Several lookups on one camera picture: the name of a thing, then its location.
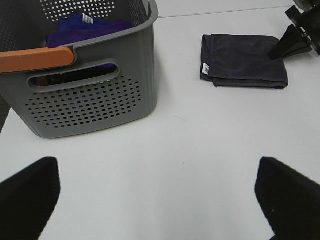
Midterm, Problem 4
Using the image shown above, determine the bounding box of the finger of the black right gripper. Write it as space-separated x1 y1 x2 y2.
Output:
268 24 312 60

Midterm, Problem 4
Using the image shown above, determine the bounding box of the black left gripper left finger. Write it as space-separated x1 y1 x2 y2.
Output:
0 157 61 240

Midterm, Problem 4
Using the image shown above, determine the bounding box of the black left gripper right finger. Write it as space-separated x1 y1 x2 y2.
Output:
254 157 320 240

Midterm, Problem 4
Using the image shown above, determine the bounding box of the dark grey towel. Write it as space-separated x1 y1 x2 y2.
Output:
200 34 289 90

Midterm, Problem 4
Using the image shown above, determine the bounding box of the orange basket handle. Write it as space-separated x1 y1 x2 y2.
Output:
0 47 75 73

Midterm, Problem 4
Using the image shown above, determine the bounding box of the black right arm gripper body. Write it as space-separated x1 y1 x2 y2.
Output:
285 0 320 55

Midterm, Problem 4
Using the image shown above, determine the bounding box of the grey perforated plastic basket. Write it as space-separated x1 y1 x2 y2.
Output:
0 0 159 139

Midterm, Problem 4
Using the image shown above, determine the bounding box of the purple towel in basket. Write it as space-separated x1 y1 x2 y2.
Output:
45 12 133 48

